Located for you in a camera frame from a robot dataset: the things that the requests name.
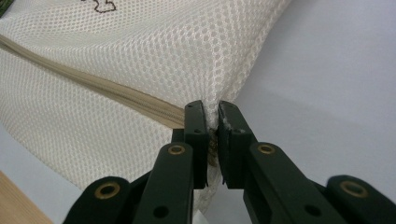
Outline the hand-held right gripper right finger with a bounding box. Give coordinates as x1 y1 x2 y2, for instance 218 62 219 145
218 100 258 190

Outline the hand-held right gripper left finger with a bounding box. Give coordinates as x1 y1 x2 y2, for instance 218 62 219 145
171 100 209 190

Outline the white cloth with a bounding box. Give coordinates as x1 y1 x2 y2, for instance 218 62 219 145
0 0 293 216

